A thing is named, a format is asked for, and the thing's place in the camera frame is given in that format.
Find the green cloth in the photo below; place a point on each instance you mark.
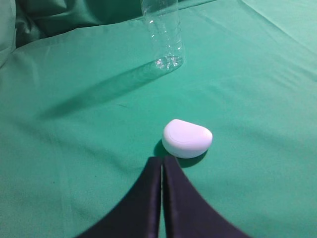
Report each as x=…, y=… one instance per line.
x=81, y=112

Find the white rounded case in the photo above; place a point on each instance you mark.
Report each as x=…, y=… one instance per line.
x=186, y=140

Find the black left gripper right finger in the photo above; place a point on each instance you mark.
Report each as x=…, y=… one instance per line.
x=186, y=213

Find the clear plastic bottle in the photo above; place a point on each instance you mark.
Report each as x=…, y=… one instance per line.
x=161, y=18

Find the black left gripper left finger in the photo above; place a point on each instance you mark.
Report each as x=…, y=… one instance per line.
x=137, y=215

